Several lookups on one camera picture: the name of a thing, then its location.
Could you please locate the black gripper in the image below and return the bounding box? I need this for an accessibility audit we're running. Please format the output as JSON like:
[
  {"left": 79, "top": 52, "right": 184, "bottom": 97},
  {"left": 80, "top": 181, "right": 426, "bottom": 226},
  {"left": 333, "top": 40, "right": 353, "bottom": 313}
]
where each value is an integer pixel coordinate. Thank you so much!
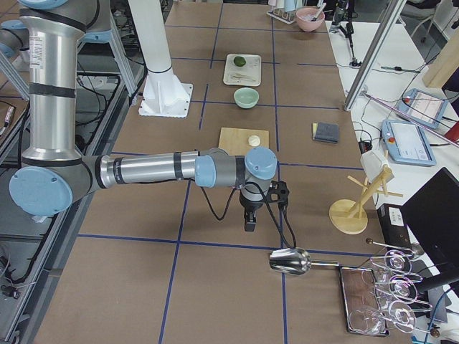
[{"left": 239, "top": 186, "right": 268, "bottom": 231}]

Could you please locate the white ceramic spoon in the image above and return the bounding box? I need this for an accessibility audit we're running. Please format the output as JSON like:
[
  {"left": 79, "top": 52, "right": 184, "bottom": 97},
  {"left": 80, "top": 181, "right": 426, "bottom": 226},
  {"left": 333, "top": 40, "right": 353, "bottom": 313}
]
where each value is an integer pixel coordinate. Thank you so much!
[{"left": 228, "top": 72, "right": 257, "bottom": 82}]

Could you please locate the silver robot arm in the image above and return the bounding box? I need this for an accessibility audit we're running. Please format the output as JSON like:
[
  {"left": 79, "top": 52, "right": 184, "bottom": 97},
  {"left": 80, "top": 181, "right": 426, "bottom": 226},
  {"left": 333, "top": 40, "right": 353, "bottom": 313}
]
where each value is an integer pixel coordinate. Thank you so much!
[{"left": 9, "top": 1, "right": 278, "bottom": 231}]

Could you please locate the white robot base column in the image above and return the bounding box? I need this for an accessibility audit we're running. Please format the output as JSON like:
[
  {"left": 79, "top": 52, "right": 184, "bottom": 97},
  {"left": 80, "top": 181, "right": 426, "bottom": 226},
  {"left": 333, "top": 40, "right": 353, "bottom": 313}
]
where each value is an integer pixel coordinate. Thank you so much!
[{"left": 128, "top": 0, "right": 193, "bottom": 118}]

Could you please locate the green ceramic bowl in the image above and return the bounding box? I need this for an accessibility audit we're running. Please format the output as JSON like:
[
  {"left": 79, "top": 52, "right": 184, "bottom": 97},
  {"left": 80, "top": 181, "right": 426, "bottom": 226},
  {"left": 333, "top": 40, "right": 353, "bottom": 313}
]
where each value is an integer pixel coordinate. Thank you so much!
[{"left": 233, "top": 87, "right": 260, "bottom": 109}]

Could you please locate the pink bowl with ice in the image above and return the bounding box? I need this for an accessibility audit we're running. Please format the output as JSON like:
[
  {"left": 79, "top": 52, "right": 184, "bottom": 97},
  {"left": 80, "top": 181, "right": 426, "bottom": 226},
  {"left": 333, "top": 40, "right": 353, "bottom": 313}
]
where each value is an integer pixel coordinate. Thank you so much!
[{"left": 295, "top": 7, "right": 325, "bottom": 32}]

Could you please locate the steel tube in bowl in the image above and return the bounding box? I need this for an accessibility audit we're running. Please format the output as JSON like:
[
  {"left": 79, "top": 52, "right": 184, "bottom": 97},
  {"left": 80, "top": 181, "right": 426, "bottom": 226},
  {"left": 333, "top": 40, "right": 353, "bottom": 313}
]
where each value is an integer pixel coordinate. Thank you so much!
[{"left": 312, "top": 2, "right": 326, "bottom": 22}]

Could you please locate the steel ice scoop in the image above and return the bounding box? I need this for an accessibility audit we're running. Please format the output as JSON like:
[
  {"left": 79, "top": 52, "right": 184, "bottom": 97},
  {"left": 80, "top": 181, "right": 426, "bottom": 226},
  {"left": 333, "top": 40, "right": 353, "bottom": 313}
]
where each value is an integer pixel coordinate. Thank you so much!
[{"left": 269, "top": 247, "right": 340, "bottom": 275}]

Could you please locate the wooden cutting board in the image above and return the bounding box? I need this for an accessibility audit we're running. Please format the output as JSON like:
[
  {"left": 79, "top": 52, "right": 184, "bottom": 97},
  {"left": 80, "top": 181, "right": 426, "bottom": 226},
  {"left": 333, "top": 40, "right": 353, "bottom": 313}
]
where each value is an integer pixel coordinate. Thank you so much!
[{"left": 218, "top": 128, "right": 270, "bottom": 155}]

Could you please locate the wooden mug tree stand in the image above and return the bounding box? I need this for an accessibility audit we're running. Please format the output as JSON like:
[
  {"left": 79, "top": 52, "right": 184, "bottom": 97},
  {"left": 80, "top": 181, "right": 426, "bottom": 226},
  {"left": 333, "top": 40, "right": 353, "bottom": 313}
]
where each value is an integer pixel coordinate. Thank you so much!
[{"left": 328, "top": 164, "right": 403, "bottom": 235}]

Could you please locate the grey folded cloth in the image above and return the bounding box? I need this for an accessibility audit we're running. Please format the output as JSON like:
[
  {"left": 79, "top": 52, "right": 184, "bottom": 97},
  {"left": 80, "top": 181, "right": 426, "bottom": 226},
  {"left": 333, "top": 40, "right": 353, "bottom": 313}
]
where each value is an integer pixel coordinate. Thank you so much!
[{"left": 312, "top": 122, "right": 339, "bottom": 143}]

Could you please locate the white mug on stand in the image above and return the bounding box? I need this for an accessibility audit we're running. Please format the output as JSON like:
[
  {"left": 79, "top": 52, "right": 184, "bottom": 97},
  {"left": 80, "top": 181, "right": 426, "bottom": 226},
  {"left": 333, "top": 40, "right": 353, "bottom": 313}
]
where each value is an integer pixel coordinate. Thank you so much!
[{"left": 360, "top": 150, "right": 389, "bottom": 183}]

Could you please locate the cream bear tray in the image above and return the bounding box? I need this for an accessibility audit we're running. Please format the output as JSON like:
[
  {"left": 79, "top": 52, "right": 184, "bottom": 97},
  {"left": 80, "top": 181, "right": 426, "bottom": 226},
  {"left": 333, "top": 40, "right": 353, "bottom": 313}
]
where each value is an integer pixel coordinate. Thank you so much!
[{"left": 222, "top": 53, "right": 262, "bottom": 87}]

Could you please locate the black glass rack tray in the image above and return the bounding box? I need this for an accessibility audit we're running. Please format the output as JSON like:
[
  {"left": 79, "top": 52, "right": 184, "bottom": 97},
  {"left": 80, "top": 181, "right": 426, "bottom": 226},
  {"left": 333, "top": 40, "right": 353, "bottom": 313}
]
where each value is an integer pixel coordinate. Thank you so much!
[{"left": 339, "top": 267, "right": 379, "bottom": 335}]

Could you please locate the clear wine glass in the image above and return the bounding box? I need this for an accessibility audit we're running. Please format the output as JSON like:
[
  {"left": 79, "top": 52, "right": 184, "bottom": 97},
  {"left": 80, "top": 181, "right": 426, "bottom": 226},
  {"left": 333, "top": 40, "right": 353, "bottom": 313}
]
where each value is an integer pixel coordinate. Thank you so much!
[
  {"left": 384, "top": 249, "right": 412, "bottom": 274},
  {"left": 388, "top": 276, "right": 418, "bottom": 303},
  {"left": 388, "top": 301, "right": 416, "bottom": 333}
]

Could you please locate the green avocado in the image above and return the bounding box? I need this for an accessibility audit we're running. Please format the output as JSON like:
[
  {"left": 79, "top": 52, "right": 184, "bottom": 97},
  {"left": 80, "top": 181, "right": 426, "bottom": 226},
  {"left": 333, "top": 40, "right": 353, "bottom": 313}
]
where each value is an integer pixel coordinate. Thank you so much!
[{"left": 233, "top": 56, "right": 247, "bottom": 67}]

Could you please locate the near blue teach pendant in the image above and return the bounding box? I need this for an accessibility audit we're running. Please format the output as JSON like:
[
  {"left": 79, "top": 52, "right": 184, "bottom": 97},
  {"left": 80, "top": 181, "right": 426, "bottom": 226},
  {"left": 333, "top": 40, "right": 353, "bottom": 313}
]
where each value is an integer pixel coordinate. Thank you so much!
[{"left": 381, "top": 120, "right": 437, "bottom": 166}]

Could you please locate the blue teach pendant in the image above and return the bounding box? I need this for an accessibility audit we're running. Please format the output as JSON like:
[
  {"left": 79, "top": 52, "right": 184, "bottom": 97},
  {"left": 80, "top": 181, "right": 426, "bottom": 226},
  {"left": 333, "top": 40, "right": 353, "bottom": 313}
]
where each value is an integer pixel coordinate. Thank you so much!
[
  {"left": 396, "top": 88, "right": 447, "bottom": 129},
  {"left": 381, "top": 120, "right": 437, "bottom": 166}
]

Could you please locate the black monitor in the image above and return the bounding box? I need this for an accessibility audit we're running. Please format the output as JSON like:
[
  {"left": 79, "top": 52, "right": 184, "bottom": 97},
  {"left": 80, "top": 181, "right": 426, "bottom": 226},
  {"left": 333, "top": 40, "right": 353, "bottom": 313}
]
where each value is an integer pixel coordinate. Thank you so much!
[{"left": 402, "top": 167, "right": 458, "bottom": 269}]

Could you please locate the far blue teach pendant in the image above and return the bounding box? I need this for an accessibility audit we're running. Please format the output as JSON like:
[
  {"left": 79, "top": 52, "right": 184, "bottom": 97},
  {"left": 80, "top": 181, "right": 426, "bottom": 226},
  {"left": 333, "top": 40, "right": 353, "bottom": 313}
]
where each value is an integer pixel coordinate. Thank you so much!
[{"left": 396, "top": 88, "right": 447, "bottom": 129}]

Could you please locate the black tripod stick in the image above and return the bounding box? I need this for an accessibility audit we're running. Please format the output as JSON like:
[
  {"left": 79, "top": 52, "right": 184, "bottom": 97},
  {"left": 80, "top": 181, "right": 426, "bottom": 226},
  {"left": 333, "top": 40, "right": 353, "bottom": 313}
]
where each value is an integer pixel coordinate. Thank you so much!
[{"left": 329, "top": 0, "right": 361, "bottom": 67}]

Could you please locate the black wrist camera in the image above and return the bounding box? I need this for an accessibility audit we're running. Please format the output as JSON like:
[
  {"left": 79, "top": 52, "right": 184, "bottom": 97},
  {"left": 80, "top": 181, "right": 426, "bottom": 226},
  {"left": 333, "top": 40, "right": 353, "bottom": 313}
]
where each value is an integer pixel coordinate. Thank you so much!
[{"left": 267, "top": 181, "right": 289, "bottom": 206}]

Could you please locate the aluminium frame post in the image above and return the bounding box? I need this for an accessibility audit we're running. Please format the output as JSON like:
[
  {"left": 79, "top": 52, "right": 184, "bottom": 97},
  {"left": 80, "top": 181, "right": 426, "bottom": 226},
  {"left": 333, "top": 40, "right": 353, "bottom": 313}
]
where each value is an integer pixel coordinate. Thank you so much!
[{"left": 344, "top": 0, "right": 407, "bottom": 111}]

